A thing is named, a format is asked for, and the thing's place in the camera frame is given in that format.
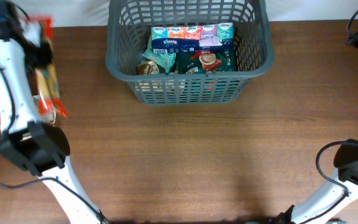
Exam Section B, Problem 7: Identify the beige snack bag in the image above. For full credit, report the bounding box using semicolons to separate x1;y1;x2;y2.
136;60;162;91

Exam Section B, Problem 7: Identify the grey plastic basket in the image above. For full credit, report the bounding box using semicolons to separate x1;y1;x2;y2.
106;0;274;105

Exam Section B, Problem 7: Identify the black cable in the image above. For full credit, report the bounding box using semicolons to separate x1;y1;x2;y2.
300;1;358;224
0;2;105;223

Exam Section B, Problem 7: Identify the green coffee bag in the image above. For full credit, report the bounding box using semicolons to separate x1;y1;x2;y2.
175;49;237;74

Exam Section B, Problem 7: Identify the left black cable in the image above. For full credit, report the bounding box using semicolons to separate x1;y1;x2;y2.
0;2;105;223

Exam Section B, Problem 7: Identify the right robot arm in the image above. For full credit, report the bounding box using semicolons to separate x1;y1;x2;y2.
272;21;358;223

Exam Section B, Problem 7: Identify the brown white pastry bag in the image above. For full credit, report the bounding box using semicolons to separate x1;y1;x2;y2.
33;95;56;126

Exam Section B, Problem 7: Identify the right black cable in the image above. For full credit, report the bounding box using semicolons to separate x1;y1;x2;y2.
300;1;358;224

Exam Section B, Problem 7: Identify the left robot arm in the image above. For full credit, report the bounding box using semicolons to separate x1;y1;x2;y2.
0;1;107;223

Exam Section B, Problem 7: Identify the Kleenex tissue multipack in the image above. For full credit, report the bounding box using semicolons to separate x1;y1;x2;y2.
150;22;234;54

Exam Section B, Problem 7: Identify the orange spaghetti packet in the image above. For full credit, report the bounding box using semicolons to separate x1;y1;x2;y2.
29;16;68;118

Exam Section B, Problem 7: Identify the light teal snack packet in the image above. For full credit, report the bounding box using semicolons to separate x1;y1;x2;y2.
142;38;176;72

